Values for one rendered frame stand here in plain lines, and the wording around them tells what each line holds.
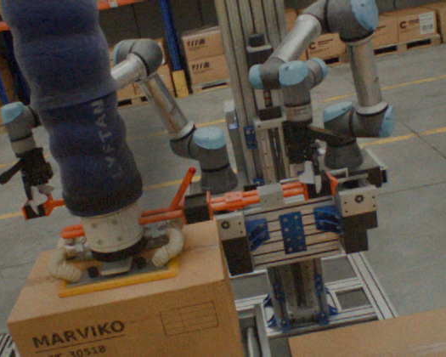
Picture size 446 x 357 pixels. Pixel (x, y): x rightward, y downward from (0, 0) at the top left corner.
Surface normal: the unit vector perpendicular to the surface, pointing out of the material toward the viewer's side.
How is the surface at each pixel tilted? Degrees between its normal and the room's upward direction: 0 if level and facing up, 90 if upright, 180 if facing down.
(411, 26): 90
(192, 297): 90
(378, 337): 0
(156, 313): 90
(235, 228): 90
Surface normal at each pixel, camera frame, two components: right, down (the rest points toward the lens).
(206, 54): 0.04, 0.33
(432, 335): -0.19, -0.91
